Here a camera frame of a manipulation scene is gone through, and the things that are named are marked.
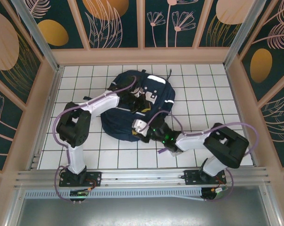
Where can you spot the purple pen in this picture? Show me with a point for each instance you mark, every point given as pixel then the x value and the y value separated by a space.
pixel 162 151

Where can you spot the navy blue backpack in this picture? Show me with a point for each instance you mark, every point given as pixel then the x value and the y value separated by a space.
pixel 118 127

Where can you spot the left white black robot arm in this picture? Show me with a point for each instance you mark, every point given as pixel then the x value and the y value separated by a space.
pixel 102 103

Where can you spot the grey metal panel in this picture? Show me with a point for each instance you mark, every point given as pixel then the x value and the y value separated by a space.
pixel 142 214

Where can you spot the long aluminium mounting rail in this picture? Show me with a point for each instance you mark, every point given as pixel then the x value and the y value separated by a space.
pixel 142 175

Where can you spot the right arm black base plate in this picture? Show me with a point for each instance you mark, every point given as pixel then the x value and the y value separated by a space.
pixel 191 177

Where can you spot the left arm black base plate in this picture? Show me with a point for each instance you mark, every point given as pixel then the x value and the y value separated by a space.
pixel 95 179

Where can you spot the aluminium frame post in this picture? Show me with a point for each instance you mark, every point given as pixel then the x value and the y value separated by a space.
pixel 46 50
pixel 244 31

